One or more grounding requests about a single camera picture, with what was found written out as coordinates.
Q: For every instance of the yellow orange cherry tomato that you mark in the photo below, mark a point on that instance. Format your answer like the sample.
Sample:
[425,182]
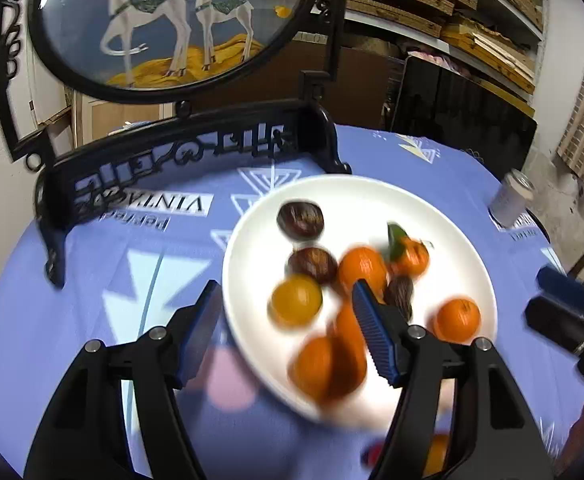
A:
[296,300]

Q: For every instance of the grey drink can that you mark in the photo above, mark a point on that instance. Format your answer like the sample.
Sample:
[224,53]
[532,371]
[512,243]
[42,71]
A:
[509,200]

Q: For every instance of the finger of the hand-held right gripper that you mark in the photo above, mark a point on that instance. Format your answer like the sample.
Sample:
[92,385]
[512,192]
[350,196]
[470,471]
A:
[567,285]
[557,322]

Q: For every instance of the red cherry tomato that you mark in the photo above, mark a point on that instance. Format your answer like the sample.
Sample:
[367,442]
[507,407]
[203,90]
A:
[372,455]

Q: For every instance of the brown board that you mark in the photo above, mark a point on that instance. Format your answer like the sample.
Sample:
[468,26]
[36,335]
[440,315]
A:
[272,90]

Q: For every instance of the white round plate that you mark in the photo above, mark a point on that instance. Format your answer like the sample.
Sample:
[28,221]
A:
[372,210]

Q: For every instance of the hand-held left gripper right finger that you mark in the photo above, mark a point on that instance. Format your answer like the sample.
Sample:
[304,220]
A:
[372,335]

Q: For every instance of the white metal shelf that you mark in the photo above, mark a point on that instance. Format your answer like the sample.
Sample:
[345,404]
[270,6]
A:
[541,60]

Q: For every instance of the mandarin with green leaf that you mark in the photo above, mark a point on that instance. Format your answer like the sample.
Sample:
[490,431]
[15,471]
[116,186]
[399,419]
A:
[409,256]

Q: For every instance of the small mandarin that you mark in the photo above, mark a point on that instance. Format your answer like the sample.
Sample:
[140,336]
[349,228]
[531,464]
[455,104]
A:
[437,452]
[346,321]

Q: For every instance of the large mandarin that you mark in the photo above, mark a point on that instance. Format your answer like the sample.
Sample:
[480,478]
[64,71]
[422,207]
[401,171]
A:
[329,367]
[362,267]
[456,317]

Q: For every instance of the black flat panel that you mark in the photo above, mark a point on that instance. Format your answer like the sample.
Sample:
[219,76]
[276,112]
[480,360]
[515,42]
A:
[462,110]

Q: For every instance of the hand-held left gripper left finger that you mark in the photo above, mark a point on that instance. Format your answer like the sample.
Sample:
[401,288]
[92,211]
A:
[199,335]

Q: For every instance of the pink patterned cloth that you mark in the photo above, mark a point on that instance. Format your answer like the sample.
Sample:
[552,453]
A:
[437,60]

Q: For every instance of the round deer painting table screen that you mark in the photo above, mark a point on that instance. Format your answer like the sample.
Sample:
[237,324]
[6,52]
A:
[172,20]

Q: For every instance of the dark brown water chestnut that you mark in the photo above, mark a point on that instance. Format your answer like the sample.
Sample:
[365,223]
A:
[399,295]
[299,217]
[312,265]

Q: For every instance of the stack of woven flat boxes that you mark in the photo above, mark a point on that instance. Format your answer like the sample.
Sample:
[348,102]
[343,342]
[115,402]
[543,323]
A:
[402,10]

